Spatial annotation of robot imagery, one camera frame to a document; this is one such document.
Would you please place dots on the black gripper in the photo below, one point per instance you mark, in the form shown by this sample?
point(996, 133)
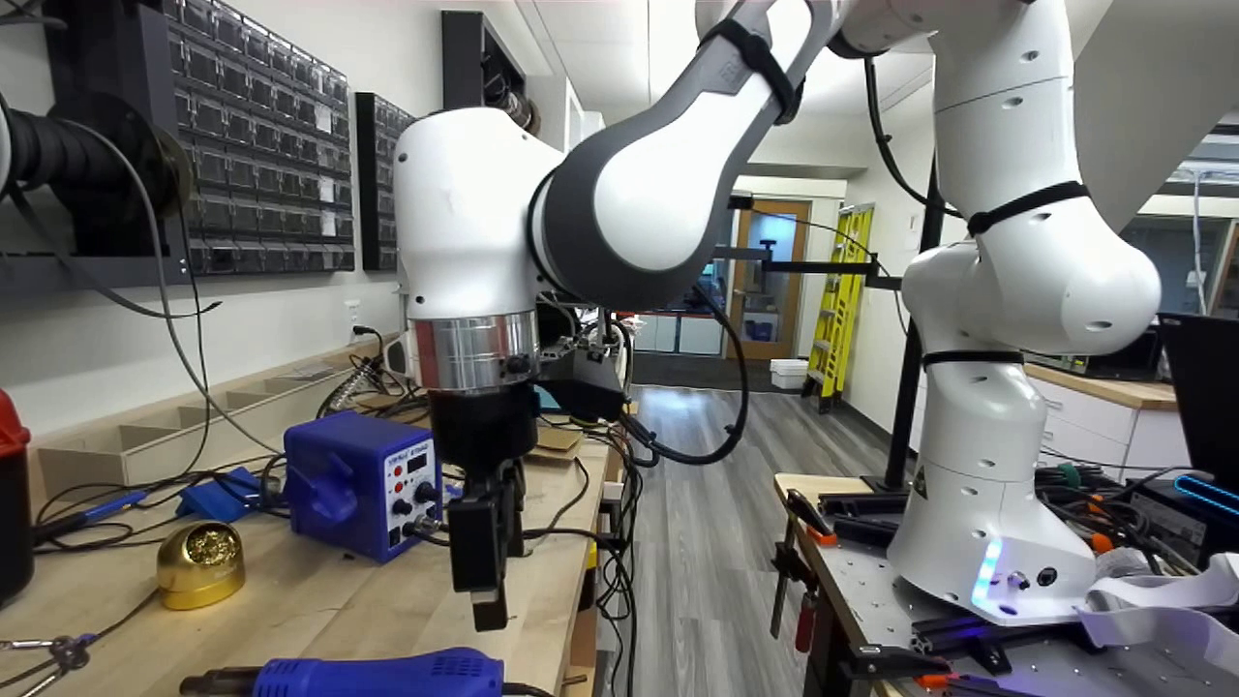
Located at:
point(486, 431)

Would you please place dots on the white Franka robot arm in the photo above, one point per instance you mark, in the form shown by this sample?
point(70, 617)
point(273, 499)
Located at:
point(1007, 449)

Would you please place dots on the blue soldering iron holder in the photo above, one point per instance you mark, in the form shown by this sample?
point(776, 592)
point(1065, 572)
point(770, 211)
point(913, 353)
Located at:
point(221, 492)

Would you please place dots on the blue soldering station box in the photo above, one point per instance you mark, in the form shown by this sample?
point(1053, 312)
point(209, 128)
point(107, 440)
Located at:
point(341, 485)

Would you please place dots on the gold brass tip cleaner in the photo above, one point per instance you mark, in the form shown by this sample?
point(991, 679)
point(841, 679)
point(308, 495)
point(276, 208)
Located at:
point(201, 566)

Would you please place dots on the wooden door with window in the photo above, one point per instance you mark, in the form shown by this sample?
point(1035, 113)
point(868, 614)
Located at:
point(749, 322)

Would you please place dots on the white bucket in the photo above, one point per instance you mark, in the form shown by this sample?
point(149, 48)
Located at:
point(788, 374)

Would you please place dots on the narrow grey parts drawer cabinet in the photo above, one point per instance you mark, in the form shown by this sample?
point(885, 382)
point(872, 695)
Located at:
point(379, 180)

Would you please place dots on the metal helping hand clips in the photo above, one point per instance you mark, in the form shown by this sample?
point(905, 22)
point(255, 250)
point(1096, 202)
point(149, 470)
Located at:
point(61, 654)

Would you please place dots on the black spool rack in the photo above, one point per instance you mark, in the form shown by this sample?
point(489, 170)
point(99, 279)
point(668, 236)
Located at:
point(472, 64)

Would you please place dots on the large grey parts drawer cabinet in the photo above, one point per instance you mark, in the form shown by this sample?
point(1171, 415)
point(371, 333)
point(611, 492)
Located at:
point(245, 128)

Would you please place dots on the red and black toolbox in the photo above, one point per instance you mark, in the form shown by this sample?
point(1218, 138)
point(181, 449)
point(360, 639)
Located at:
point(12, 515)

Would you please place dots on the black fume extractor hood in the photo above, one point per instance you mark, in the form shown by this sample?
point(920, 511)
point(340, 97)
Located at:
point(64, 157)

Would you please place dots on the white counter with wooden top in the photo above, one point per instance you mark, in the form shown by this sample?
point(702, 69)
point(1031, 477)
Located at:
point(1096, 387)

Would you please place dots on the white crumpled sheet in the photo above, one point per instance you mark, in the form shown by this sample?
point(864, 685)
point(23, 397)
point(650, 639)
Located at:
point(1162, 601)

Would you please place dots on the black box with blue trim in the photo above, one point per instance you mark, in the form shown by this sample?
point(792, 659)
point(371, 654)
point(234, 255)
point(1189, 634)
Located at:
point(1196, 508)

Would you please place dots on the black laptop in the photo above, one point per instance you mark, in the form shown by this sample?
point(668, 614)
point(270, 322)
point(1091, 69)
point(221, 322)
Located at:
point(1205, 400)

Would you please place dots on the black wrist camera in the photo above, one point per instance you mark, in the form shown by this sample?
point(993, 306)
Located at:
point(588, 387)

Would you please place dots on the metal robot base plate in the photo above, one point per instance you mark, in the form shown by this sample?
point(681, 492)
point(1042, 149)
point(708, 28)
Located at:
point(859, 592)

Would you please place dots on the black camera stand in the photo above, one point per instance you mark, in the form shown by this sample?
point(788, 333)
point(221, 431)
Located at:
point(913, 387)

